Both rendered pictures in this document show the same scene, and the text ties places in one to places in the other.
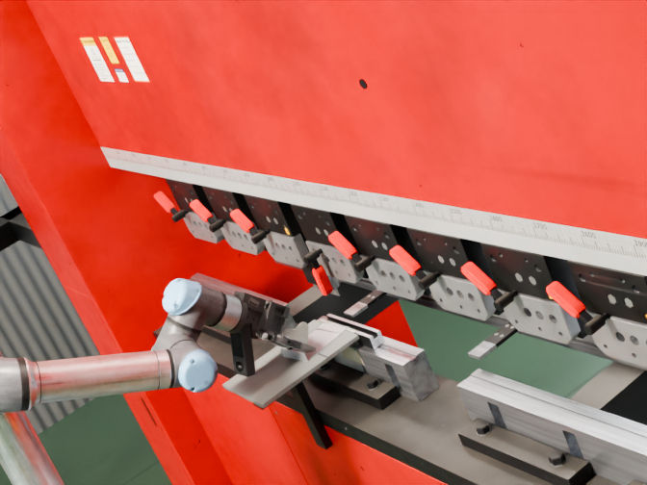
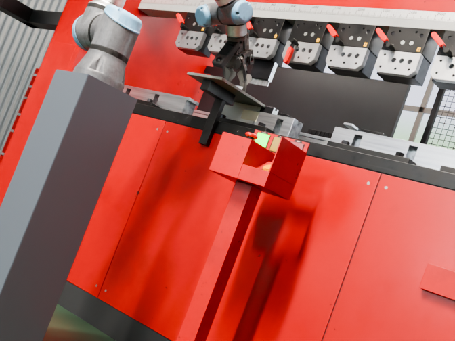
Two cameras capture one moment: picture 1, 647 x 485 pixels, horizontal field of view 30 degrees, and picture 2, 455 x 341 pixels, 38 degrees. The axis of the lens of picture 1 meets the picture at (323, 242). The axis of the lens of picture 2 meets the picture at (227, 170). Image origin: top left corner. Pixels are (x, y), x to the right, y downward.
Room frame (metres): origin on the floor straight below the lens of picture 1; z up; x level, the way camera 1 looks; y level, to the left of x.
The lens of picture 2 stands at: (0.06, 0.99, 0.51)
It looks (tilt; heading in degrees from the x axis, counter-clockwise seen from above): 5 degrees up; 338
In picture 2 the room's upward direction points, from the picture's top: 21 degrees clockwise
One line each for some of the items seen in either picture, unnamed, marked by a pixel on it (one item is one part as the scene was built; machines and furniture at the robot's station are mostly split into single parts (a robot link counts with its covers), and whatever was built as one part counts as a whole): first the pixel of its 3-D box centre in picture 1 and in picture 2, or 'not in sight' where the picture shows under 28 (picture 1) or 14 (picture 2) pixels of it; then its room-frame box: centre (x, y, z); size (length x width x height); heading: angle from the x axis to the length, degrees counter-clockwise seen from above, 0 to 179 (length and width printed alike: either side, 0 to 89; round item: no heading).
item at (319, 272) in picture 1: (321, 271); (290, 52); (2.24, 0.03, 1.20); 0.04 x 0.02 x 0.10; 115
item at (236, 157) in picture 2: not in sight; (259, 156); (1.84, 0.18, 0.75); 0.20 x 0.16 x 0.18; 32
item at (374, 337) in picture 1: (350, 330); (254, 108); (2.38, 0.02, 0.98); 0.20 x 0.03 x 0.03; 25
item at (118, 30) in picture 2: not in sight; (116, 31); (2.00, 0.67, 0.94); 0.13 x 0.12 x 0.14; 16
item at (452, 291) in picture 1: (464, 262); (405, 55); (1.88, -0.21, 1.26); 0.15 x 0.09 x 0.17; 25
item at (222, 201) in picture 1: (245, 212); (231, 38); (2.61, 0.14, 1.26); 0.15 x 0.09 x 0.17; 25
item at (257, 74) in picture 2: (319, 273); (262, 73); (2.40, 0.04, 1.13); 0.10 x 0.02 x 0.10; 25
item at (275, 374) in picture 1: (290, 361); (227, 90); (2.34, 0.17, 1.00); 0.26 x 0.18 x 0.01; 115
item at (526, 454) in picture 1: (522, 452); (369, 155); (1.83, -0.17, 0.89); 0.30 x 0.05 x 0.03; 25
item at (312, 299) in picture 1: (383, 273); not in sight; (2.97, -0.11, 0.81); 0.64 x 0.08 x 0.14; 115
